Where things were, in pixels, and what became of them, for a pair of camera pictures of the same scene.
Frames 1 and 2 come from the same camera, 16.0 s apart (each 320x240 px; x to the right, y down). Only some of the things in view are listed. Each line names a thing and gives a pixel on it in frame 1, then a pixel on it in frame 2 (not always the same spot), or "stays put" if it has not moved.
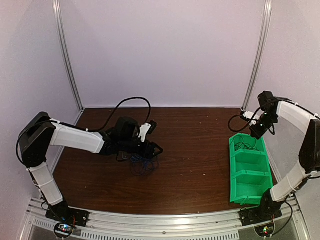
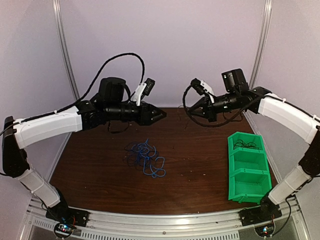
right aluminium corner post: (259, 53) stays put
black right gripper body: (268, 119) -> (233, 101)
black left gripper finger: (161, 150) -> (157, 118)
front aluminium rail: (210, 226) stays put
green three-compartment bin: (250, 174) stays put
